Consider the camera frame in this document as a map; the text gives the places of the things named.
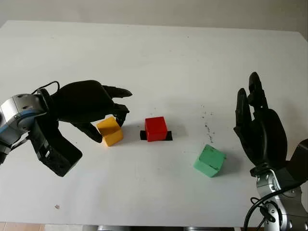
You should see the green wooden block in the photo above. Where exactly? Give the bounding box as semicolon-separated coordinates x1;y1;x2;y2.
193;144;227;179

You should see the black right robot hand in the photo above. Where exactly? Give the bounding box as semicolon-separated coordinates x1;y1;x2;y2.
233;71;288;170

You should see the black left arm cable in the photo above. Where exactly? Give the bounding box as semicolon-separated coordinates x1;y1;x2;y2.
31;80;61;96

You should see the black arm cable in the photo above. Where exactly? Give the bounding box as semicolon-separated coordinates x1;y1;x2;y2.
243;184;302;231
31;80;61;96

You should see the yellow wooden block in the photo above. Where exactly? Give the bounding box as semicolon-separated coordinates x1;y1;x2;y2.
96;116;124;148

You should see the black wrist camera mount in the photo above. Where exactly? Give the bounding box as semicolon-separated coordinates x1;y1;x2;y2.
276;139;308;186
29;118;83;178

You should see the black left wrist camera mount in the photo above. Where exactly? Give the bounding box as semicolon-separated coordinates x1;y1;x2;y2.
29;118;83;178

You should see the red wooden block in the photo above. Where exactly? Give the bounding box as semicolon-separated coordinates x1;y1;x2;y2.
144;116;168;142

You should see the black tape strip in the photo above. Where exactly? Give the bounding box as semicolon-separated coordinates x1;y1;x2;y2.
140;129;173;141

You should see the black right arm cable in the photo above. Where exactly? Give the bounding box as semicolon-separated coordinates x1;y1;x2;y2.
243;184;302;231

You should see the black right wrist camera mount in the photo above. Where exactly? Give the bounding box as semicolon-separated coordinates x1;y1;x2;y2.
276;139;308;186

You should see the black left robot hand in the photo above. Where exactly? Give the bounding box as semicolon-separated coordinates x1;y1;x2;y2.
49;80;133;144

